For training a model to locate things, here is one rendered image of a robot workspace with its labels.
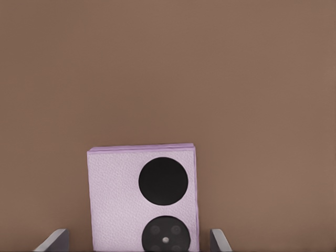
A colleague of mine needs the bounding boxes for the pale lilac phone black lenses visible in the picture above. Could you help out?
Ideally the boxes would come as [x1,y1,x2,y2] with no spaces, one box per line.
[87,143,200,252]

